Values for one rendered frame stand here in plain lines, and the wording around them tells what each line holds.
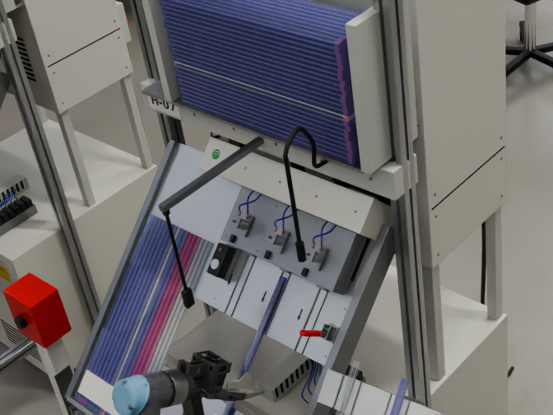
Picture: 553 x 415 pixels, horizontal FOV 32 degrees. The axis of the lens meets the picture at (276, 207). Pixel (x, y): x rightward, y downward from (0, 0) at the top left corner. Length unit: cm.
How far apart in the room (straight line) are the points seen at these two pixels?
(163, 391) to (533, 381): 172
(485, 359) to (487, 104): 77
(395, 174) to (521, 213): 222
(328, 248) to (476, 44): 54
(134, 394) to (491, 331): 111
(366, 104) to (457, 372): 98
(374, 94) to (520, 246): 218
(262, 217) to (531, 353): 156
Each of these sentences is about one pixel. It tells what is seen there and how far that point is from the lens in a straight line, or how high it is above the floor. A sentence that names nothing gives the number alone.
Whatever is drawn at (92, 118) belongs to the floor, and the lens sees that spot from 532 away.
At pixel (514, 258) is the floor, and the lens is 391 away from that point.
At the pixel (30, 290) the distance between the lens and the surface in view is 288.
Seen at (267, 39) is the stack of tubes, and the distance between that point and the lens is 197.
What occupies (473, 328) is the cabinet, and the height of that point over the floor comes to 62.
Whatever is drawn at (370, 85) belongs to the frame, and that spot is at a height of 158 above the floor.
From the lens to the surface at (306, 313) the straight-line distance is 216.
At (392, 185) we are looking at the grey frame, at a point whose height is 135.
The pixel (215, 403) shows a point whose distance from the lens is 229.
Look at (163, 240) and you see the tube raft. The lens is 244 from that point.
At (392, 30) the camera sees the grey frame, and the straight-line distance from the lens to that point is 183.
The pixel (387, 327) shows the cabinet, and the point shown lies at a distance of 272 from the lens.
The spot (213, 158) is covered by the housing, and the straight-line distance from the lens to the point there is 231.
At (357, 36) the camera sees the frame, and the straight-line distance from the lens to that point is 179.
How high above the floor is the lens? 247
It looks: 35 degrees down
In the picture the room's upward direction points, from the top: 10 degrees counter-clockwise
